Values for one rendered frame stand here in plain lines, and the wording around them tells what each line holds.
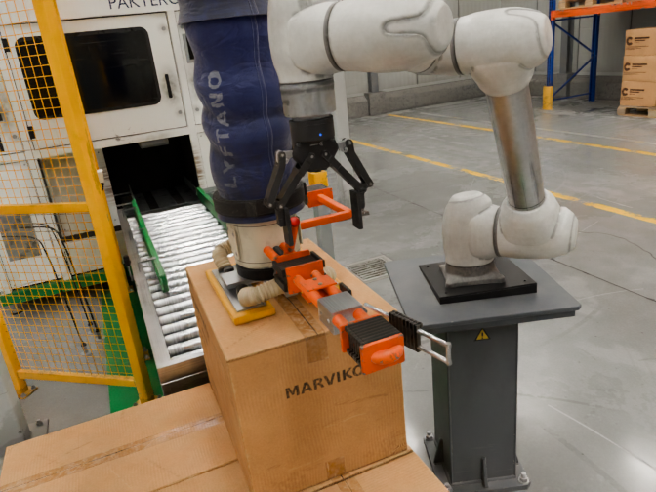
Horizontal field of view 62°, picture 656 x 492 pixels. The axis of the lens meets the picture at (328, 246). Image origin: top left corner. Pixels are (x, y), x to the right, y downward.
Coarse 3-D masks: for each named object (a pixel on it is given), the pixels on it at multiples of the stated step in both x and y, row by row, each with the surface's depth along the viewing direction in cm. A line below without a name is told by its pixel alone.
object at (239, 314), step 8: (232, 264) 157; (208, 272) 152; (216, 272) 150; (224, 272) 150; (216, 280) 147; (216, 288) 142; (224, 288) 140; (232, 288) 139; (240, 288) 133; (224, 296) 137; (232, 296) 135; (224, 304) 134; (232, 304) 131; (264, 304) 129; (232, 312) 128; (240, 312) 127; (248, 312) 127; (256, 312) 127; (264, 312) 127; (272, 312) 128; (232, 320) 127; (240, 320) 125; (248, 320) 126
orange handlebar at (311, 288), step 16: (336, 208) 158; (304, 224) 147; (320, 224) 149; (272, 256) 126; (304, 288) 108; (320, 288) 106; (336, 288) 106; (336, 320) 95; (384, 352) 83; (400, 352) 84
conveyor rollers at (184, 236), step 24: (144, 216) 376; (168, 216) 373; (192, 216) 362; (168, 240) 323; (192, 240) 313; (216, 240) 309; (144, 264) 286; (168, 264) 282; (192, 264) 278; (168, 312) 232; (192, 312) 227; (168, 336) 208; (192, 336) 210
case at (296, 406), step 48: (192, 288) 155; (240, 336) 121; (288, 336) 119; (336, 336) 121; (240, 384) 115; (288, 384) 120; (336, 384) 124; (384, 384) 130; (240, 432) 119; (288, 432) 123; (336, 432) 129; (384, 432) 134; (288, 480) 127
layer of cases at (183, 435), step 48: (96, 432) 159; (144, 432) 156; (192, 432) 154; (0, 480) 144; (48, 480) 142; (96, 480) 140; (144, 480) 139; (192, 480) 137; (240, 480) 135; (336, 480) 132; (384, 480) 130; (432, 480) 129
